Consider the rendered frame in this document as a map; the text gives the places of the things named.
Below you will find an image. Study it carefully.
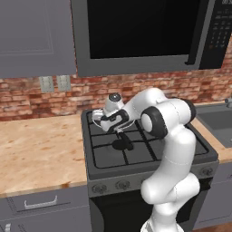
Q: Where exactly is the grey drawer front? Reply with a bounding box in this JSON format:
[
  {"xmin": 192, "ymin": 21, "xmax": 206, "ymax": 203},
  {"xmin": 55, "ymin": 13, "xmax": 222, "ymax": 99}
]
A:
[{"xmin": 0, "ymin": 184, "xmax": 91, "ymax": 214}]

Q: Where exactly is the grey wall socket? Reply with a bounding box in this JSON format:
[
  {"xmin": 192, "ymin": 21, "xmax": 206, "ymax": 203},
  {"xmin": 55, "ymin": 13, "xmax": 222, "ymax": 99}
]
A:
[
  {"xmin": 38, "ymin": 75, "xmax": 55, "ymax": 93},
  {"xmin": 56, "ymin": 74, "xmax": 72, "ymax": 92}
]

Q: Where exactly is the black gas hob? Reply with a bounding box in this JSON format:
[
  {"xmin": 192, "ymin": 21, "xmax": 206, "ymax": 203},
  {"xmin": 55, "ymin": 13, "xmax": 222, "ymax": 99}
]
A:
[{"xmin": 80, "ymin": 103, "xmax": 219, "ymax": 183}]

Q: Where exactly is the silver drawer handle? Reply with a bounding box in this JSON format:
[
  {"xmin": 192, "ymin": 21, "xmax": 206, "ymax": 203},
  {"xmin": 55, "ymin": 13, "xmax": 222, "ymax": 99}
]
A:
[{"xmin": 24, "ymin": 195, "xmax": 59, "ymax": 210}]

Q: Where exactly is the grey sink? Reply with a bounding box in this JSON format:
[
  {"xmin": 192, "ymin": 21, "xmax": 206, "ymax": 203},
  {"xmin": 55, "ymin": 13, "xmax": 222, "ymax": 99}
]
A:
[{"xmin": 195, "ymin": 103, "xmax": 232, "ymax": 149}]

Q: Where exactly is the grey oven knob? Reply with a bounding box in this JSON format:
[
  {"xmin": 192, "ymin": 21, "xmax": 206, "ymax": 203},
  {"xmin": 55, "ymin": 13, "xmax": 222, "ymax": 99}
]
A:
[
  {"xmin": 115, "ymin": 179, "xmax": 131, "ymax": 191},
  {"xmin": 199, "ymin": 166, "xmax": 215, "ymax": 179},
  {"xmin": 92, "ymin": 183, "xmax": 108, "ymax": 195}
]

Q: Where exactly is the grey upper cupboard door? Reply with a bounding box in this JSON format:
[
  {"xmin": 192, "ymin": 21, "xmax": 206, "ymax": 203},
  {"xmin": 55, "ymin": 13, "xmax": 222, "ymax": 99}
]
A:
[{"xmin": 0, "ymin": 0, "xmax": 77, "ymax": 79}]

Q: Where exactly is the grey microwave oven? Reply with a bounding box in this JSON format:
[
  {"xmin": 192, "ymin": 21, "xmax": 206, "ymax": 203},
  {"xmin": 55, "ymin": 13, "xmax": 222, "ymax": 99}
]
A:
[{"xmin": 70, "ymin": 0, "xmax": 232, "ymax": 78}]

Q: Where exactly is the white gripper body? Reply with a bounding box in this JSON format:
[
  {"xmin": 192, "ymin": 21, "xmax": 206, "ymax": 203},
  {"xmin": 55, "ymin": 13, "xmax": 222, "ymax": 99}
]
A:
[{"xmin": 91, "ymin": 108, "xmax": 106, "ymax": 126}]

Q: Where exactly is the grey lower cupboard door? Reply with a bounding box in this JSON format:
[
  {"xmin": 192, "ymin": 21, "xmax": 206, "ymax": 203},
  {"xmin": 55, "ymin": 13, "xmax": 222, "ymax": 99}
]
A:
[{"xmin": 0, "ymin": 208, "xmax": 92, "ymax": 232}]

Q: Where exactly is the black microwave door handle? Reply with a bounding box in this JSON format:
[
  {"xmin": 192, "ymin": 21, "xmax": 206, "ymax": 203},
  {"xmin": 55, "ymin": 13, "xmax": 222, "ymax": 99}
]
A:
[{"xmin": 185, "ymin": 0, "xmax": 213, "ymax": 66}]

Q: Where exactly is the black oven door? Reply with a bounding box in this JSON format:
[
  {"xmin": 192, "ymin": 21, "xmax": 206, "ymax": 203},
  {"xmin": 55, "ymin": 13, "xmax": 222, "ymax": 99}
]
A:
[{"xmin": 88, "ymin": 177, "xmax": 214, "ymax": 232}]

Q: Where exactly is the grey cupboard door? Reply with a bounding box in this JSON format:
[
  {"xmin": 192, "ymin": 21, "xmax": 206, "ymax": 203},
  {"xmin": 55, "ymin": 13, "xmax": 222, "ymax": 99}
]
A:
[
  {"xmin": 0, "ymin": 0, "xmax": 77, "ymax": 79},
  {"xmin": 0, "ymin": 208, "xmax": 92, "ymax": 232}
]

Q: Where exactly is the grey cupboard run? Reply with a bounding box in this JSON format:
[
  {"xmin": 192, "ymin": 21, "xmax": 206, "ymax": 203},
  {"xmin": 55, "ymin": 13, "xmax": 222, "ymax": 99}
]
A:
[{"xmin": 192, "ymin": 161, "xmax": 232, "ymax": 231}]

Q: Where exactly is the dark pan with handle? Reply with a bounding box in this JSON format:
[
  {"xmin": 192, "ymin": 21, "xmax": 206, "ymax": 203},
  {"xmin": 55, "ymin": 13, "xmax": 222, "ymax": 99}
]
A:
[{"xmin": 91, "ymin": 113, "xmax": 138, "ymax": 151}]

